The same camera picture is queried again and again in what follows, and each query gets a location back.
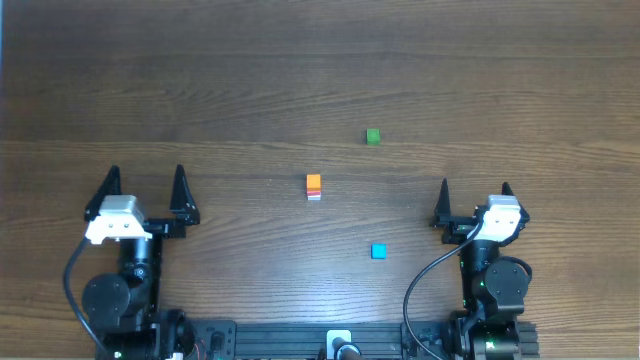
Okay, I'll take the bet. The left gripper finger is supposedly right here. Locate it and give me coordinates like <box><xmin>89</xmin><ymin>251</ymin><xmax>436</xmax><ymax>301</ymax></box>
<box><xmin>169</xmin><ymin>164</ymin><xmax>201</xmax><ymax>226</ymax></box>
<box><xmin>83</xmin><ymin>165</ymin><xmax>123</xmax><ymax>222</ymax></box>

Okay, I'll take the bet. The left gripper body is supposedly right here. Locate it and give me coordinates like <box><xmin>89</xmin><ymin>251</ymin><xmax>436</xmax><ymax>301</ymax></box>
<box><xmin>144</xmin><ymin>218</ymin><xmax>187</xmax><ymax>240</ymax></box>

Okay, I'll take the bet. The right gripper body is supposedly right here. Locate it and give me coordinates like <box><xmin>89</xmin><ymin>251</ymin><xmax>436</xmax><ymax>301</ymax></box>
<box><xmin>440</xmin><ymin>215</ymin><xmax>479</xmax><ymax>245</ymax></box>

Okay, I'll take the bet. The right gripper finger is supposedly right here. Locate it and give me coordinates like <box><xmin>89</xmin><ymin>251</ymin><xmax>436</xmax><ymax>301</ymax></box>
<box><xmin>501</xmin><ymin>181</ymin><xmax>531</xmax><ymax>226</ymax></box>
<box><xmin>432</xmin><ymin>178</ymin><xmax>453</xmax><ymax>229</ymax></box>

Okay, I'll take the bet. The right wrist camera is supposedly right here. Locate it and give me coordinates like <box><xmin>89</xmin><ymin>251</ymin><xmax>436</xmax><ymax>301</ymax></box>
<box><xmin>474</xmin><ymin>195</ymin><xmax>523</xmax><ymax>244</ymax></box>

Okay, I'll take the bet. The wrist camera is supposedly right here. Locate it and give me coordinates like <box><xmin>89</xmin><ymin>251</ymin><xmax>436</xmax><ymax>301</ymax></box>
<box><xmin>474</xmin><ymin>195</ymin><xmax>523</xmax><ymax>244</ymax></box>
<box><xmin>84</xmin><ymin>194</ymin><xmax>153</xmax><ymax>245</ymax></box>

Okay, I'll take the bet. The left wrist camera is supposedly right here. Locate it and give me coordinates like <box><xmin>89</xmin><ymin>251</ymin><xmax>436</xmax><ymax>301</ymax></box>
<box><xmin>84</xmin><ymin>194</ymin><xmax>153</xmax><ymax>245</ymax></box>

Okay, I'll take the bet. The mounting rail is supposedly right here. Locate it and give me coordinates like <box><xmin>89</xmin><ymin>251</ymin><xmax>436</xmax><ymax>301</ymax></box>
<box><xmin>185</xmin><ymin>319</ymin><xmax>541</xmax><ymax>360</ymax></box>

